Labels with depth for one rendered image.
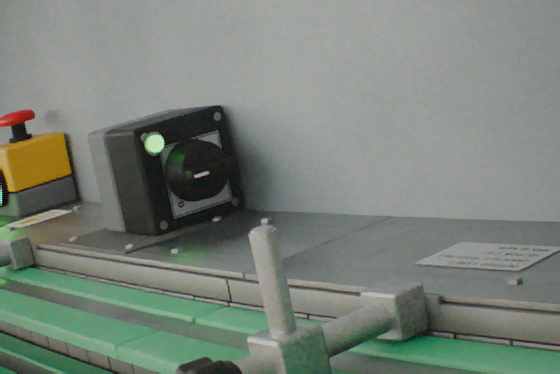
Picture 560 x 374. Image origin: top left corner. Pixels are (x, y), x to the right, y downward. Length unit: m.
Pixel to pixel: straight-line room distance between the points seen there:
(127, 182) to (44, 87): 0.32
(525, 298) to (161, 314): 0.27
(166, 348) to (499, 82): 0.24
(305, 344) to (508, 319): 0.09
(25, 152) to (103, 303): 0.36
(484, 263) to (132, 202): 0.34
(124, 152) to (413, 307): 0.35
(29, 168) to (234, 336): 0.51
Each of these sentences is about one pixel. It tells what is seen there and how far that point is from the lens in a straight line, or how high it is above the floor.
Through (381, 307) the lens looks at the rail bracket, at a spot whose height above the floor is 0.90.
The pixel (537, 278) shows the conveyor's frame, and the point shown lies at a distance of 0.54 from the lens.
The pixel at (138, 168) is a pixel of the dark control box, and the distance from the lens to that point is 0.83.
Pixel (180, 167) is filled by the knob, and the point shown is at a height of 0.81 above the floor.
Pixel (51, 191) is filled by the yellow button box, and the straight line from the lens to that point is 1.11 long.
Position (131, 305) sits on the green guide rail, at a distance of 0.73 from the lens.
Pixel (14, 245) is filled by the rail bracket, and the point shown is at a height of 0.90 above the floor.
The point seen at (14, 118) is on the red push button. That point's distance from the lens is 1.11.
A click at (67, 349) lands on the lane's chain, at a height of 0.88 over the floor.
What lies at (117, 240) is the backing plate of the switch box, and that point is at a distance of 0.85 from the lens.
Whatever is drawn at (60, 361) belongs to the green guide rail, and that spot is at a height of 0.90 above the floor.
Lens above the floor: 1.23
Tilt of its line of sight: 35 degrees down
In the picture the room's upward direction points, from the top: 108 degrees counter-clockwise
